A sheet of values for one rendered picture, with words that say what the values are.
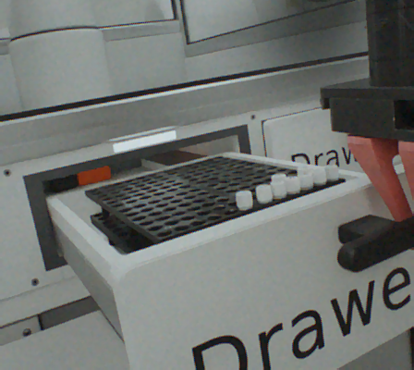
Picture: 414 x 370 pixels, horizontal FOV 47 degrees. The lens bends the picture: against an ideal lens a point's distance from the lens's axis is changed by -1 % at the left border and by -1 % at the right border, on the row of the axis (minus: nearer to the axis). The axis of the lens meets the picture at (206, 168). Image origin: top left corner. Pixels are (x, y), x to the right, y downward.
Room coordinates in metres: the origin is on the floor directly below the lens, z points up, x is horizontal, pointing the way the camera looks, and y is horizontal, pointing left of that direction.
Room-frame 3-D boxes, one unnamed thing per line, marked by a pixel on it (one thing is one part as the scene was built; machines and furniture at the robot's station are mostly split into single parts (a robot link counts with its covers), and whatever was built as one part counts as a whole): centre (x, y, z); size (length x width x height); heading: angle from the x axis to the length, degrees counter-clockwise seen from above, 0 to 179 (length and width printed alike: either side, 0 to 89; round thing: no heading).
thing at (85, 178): (0.91, 0.24, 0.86); 0.11 x 0.04 x 0.06; 116
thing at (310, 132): (0.70, -0.22, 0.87); 0.29 x 0.02 x 0.11; 116
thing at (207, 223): (0.37, -0.03, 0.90); 0.18 x 0.02 x 0.01; 116
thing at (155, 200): (0.46, 0.01, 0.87); 0.22 x 0.18 x 0.06; 26
